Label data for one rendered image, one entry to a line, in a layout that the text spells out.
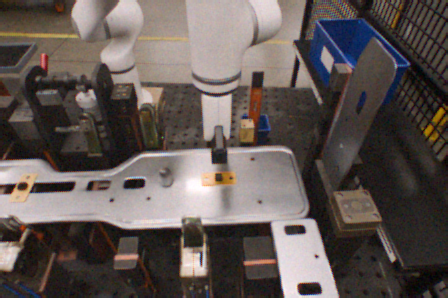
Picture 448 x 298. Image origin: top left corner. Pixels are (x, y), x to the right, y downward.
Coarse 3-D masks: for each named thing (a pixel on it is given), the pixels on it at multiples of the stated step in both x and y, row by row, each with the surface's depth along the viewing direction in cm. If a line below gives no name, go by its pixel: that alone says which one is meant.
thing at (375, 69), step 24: (384, 48) 46; (360, 72) 54; (384, 72) 47; (360, 96) 55; (384, 96) 47; (336, 120) 65; (360, 120) 55; (336, 144) 66; (360, 144) 55; (336, 168) 66
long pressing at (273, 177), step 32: (32, 160) 75; (128, 160) 75; (160, 160) 75; (192, 160) 75; (256, 160) 75; (288, 160) 75; (64, 192) 68; (96, 192) 68; (128, 192) 68; (160, 192) 69; (192, 192) 69; (224, 192) 69; (256, 192) 69; (288, 192) 69; (32, 224) 64; (128, 224) 63; (160, 224) 63; (224, 224) 64
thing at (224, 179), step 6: (204, 174) 72; (210, 174) 72; (216, 174) 71; (222, 174) 71; (228, 174) 72; (234, 174) 72; (204, 180) 71; (210, 180) 71; (216, 180) 70; (222, 180) 70; (228, 180) 71; (234, 180) 71
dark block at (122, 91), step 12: (120, 84) 78; (132, 84) 78; (120, 96) 74; (132, 96) 77; (120, 108) 76; (132, 108) 77; (120, 120) 80; (132, 120) 80; (132, 132) 83; (132, 144) 87; (144, 144) 91; (144, 180) 99
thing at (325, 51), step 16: (320, 32) 94; (336, 32) 100; (352, 32) 101; (368, 32) 94; (320, 48) 95; (336, 48) 84; (352, 48) 105; (320, 64) 96; (352, 64) 101; (400, 64) 81
